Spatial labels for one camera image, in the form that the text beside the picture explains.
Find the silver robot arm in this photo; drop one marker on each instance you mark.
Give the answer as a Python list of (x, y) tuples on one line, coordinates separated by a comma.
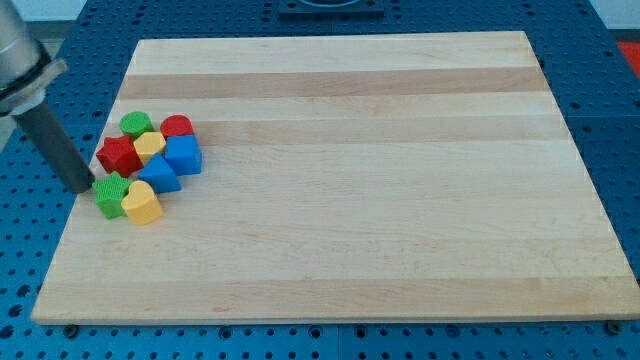
[(27, 69)]

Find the yellow hexagon block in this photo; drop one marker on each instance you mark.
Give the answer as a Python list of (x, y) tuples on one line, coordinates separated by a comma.
[(148, 145)]

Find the red star block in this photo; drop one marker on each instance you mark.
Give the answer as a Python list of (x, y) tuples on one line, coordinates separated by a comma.
[(118, 154)]

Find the green star block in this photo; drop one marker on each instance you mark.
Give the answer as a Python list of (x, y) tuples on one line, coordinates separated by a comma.
[(110, 192)]

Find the wooden board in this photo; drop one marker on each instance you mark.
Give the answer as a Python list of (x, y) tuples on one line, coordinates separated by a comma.
[(350, 179)]

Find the blue cube block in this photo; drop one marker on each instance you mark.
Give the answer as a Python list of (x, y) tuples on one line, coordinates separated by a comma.
[(184, 155)]

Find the red cylinder block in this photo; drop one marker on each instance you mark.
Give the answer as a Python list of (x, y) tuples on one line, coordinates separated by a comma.
[(176, 125)]

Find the blue triangle block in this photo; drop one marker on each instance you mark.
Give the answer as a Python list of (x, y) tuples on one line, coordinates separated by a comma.
[(160, 175)]

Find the yellow heart block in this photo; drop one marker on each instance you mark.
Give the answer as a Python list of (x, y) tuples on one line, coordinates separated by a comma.
[(141, 204)]

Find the green cylinder block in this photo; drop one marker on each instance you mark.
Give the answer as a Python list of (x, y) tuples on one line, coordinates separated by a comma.
[(135, 124)]

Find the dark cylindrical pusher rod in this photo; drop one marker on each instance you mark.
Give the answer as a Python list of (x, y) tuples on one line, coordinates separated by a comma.
[(42, 127)]

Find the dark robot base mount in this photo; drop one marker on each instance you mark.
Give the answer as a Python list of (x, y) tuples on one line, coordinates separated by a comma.
[(289, 9)]

